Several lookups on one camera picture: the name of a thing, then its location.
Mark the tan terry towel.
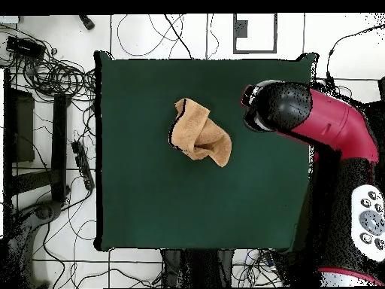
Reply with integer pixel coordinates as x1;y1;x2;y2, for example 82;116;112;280
168;97;233;169

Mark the dark green table cloth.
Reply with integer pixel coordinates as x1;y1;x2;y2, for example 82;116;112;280
92;50;320;252

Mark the small black device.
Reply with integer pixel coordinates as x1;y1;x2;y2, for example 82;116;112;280
78;14;95;30

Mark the black power strip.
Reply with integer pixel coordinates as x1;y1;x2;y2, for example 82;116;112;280
71;140;95;192

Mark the black adapter box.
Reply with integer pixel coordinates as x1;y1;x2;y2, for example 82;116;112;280
5;35;46;59

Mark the grey tripod base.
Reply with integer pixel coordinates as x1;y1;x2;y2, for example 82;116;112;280
5;199;64;288

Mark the grey rectangular floor frame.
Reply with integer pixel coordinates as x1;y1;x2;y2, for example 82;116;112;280
232;13;278;55

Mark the black cable with inline adapter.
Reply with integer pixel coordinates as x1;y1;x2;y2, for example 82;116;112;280
326;25;385;88

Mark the thin black looped cable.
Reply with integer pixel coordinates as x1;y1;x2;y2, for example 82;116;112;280
116;14;185;58

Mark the black pedestal stand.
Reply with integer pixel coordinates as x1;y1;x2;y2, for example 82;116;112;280
162;248;234;288

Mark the tangled black cable bundle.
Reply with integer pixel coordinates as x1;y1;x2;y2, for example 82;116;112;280
17;56;95;102

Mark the black beam stand frame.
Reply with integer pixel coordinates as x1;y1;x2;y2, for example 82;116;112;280
2;68;71;205

